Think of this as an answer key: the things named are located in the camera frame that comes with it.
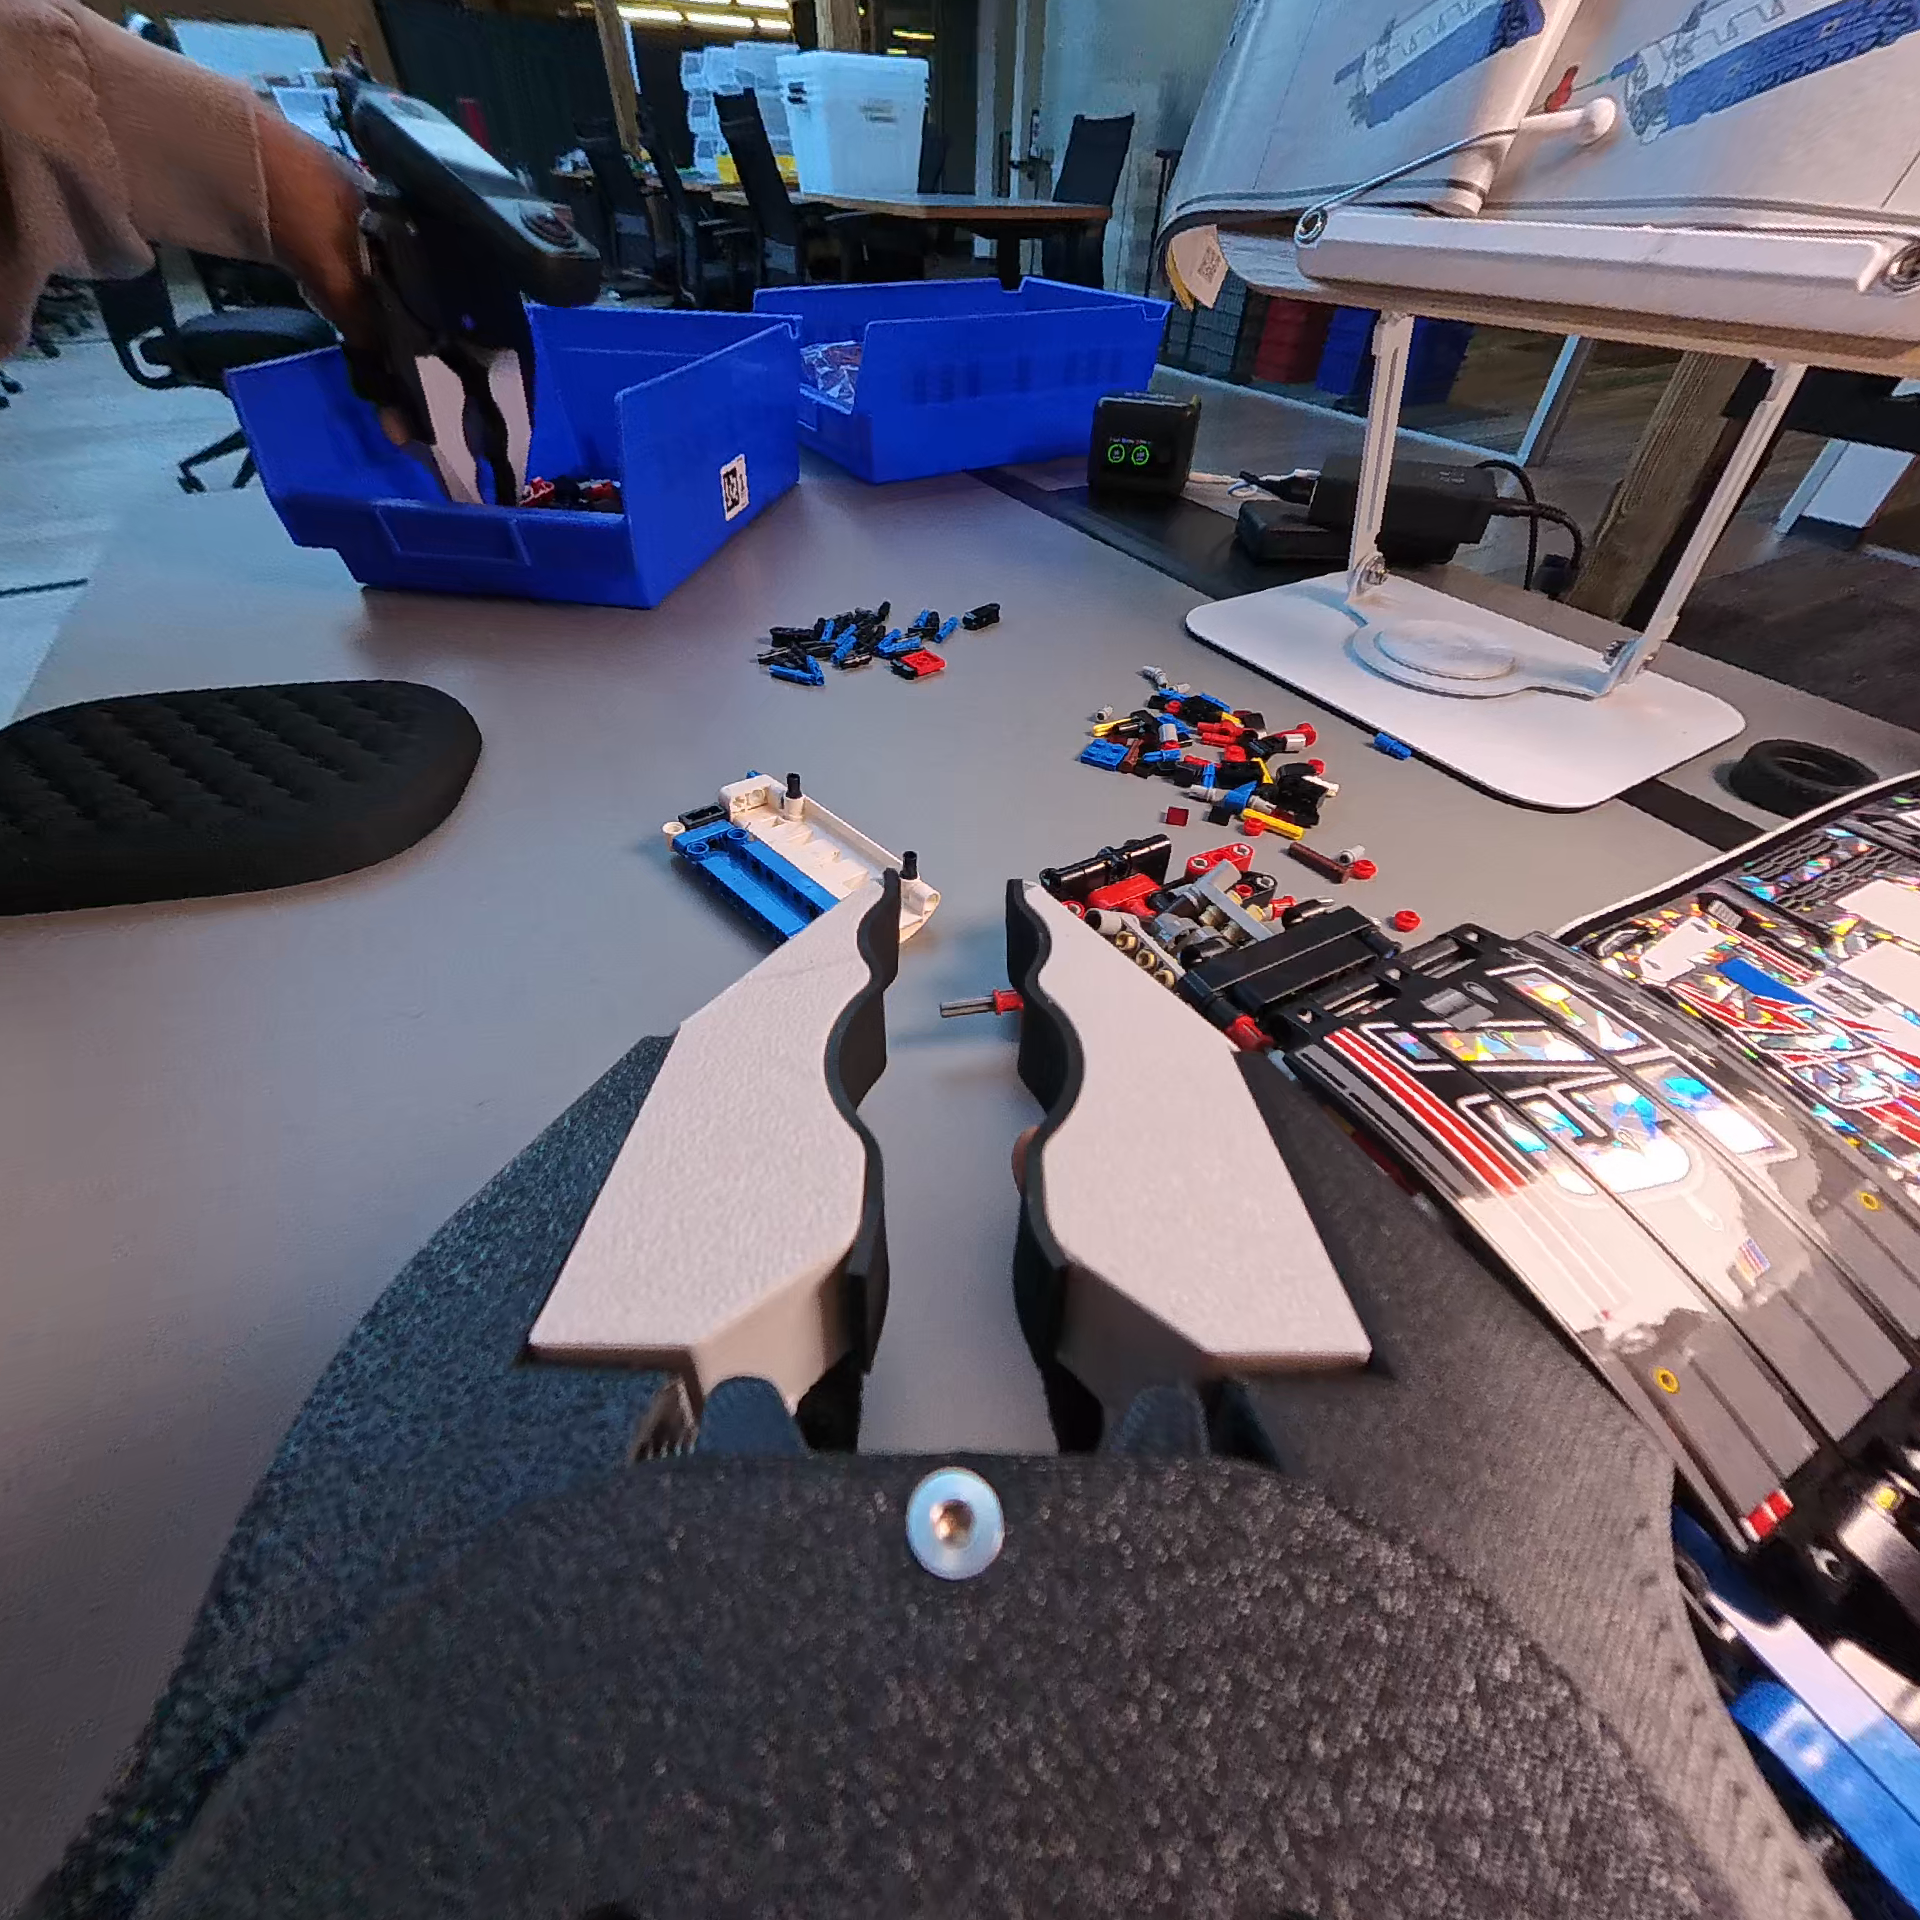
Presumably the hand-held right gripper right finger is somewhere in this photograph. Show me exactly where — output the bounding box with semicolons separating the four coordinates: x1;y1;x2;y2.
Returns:
1006;879;1374;1415

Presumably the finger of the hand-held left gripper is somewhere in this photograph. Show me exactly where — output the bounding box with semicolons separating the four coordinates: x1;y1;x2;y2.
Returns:
486;349;538;504
411;356;490;504

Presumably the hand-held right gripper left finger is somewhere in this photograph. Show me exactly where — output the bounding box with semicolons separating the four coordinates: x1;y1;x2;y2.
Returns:
527;870;902;1413

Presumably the blue plastic parts bin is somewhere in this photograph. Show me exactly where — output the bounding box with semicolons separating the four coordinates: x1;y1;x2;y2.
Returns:
223;300;805;608
755;276;1173;484

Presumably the blue and white lego panel assembly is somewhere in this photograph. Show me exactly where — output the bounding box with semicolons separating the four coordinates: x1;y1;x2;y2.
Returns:
662;772;944;947

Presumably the pile of blue black lego pins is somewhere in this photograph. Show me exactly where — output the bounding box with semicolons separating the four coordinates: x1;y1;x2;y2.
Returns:
755;598;1004;688

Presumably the lego instruction booklet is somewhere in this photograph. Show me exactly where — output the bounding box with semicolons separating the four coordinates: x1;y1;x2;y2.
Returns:
1154;0;1920;248

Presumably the person's left forearm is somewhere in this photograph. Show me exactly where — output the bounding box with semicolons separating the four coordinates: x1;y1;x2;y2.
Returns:
0;0;279;359

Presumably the partly built lego car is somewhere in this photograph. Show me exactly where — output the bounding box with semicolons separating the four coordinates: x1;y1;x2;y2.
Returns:
938;832;1920;1920

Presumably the pile of mixed lego pieces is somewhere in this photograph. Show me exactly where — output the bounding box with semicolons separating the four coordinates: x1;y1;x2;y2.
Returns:
1078;667;1344;842

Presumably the lego sticker sheet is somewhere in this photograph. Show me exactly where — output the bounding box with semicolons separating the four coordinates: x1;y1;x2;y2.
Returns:
1558;772;1920;1173

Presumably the black rubber lego tire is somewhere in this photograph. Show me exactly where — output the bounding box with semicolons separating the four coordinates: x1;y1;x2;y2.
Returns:
1728;739;1882;819

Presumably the person's left hand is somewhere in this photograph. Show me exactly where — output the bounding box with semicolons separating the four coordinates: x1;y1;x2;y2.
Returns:
255;117;379;349

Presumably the stack of white storage boxes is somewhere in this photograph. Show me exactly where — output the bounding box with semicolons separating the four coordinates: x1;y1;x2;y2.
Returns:
680;45;932;196

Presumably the black padded wrist rest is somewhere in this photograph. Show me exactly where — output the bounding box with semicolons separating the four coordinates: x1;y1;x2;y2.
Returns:
0;678;485;916

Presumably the white book stand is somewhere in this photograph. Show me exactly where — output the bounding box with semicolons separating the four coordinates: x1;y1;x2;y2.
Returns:
1183;208;1920;812

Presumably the black device with green display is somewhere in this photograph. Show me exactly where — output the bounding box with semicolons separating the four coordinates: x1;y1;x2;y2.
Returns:
1088;394;1203;504

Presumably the black power adapter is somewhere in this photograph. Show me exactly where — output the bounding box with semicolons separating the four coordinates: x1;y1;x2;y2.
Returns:
1237;458;1501;564

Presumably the wooden stand board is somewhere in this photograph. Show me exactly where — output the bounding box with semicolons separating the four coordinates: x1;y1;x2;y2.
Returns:
1206;224;1920;379

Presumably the black power cable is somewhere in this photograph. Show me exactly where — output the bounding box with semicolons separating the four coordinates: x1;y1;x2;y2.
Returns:
1477;458;1587;595

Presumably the wooden support post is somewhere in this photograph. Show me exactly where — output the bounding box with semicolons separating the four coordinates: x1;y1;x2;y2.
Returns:
1567;351;1757;623

